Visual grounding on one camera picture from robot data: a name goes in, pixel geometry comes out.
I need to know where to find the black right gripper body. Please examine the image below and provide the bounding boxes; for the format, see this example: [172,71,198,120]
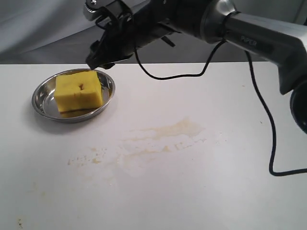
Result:
[90,0,180,62]

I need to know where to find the yellow sponge block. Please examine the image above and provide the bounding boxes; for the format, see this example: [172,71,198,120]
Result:
[54,70,103,113]

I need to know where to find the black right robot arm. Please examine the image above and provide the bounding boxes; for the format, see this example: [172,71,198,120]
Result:
[84,0,307,130]

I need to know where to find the orange liquid spill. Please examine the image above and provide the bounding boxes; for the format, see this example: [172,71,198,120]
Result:
[67,117,206,168]

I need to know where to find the round stainless steel dish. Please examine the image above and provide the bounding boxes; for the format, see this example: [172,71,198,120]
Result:
[32,69,116,124]

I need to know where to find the grey backdrop cloth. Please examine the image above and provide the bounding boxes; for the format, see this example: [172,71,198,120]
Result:
[0,0,307,64]

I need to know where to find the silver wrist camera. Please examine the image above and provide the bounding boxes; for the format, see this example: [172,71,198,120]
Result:
[83,0,117,21]

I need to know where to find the black camera cable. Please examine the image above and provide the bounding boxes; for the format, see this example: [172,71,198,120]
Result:
[94,11,307,177]

